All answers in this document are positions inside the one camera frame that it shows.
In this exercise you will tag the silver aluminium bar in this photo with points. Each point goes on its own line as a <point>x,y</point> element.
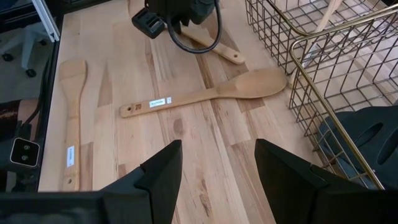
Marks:
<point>46,18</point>

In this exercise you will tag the grey office chair base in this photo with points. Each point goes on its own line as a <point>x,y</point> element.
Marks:
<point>26,43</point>

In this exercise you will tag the small black table camera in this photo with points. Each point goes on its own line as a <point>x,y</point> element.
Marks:
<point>25,152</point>

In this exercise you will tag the wooden spoon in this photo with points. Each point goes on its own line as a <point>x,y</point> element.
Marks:
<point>248,84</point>

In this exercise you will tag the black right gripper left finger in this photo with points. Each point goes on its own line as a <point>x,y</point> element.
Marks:
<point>158,186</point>

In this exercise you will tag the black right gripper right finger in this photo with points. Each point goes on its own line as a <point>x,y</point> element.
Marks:
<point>295,193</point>

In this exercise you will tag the long wooden slotted spatula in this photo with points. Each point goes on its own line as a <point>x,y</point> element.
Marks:
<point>227,54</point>

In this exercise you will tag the wooden spatula with label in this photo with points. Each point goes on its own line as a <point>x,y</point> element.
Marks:
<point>73,124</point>

